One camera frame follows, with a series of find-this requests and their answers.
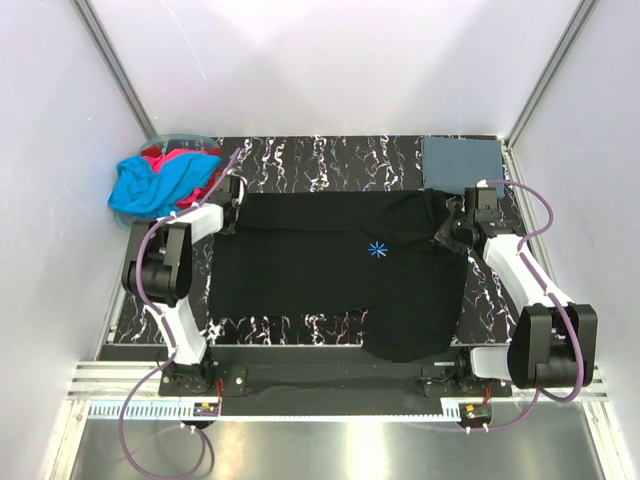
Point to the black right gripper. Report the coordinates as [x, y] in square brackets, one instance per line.
[443, 236]

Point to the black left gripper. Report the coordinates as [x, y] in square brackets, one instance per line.
[230, 230]

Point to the black t shirt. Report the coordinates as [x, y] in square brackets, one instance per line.
[338, 252]

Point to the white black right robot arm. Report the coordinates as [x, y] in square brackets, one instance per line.
[552, 349]

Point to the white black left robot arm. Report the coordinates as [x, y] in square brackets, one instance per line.
[158, 270]

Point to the folded grey-blue t shirt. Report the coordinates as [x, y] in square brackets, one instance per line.
[451, 165]

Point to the teal plastic laundry basket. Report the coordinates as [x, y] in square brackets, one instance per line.
[164, 144]

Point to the pink t shirt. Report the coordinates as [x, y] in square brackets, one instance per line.
[167, 157]

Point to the red t shirt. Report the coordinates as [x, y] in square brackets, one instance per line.
[210, 185]

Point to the bright blue t shirt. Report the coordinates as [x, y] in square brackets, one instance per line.
[151, 187]

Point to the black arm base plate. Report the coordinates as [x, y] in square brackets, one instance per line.
[345, 375]

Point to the aluminium front rail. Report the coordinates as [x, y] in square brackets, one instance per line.
[97, 380]

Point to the aluminium frame post left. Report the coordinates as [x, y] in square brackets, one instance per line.
[114, 65]

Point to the aluminium frame post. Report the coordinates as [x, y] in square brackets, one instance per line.
[114, 65]
[560, 53]

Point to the aluminium frame post right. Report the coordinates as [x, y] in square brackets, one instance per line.
[560, 53]

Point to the white slotted cable duct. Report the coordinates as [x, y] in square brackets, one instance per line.
[187, 409]

